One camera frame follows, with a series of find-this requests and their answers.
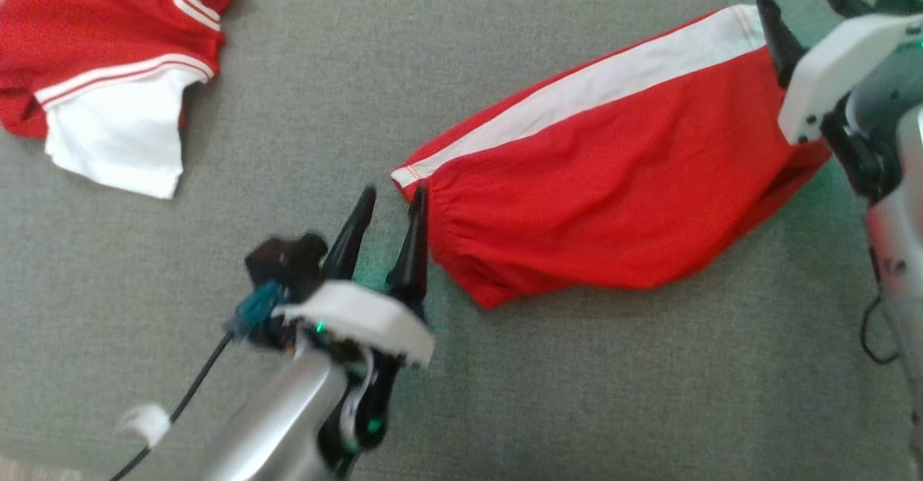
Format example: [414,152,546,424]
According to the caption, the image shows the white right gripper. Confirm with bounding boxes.
[756,0,923,200]

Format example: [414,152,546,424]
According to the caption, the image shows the white cable tag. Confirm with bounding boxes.
[119,403,172,447]

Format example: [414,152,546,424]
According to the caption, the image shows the red shorts with white stripe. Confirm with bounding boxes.
[391,4,834,310]

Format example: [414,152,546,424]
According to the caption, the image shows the light grey sofa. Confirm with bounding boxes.
[0,0,923,481]

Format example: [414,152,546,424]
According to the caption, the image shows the red and white jersey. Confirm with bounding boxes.
[0,0,243,200]

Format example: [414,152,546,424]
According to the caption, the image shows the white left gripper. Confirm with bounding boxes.
[273,182,435,460]

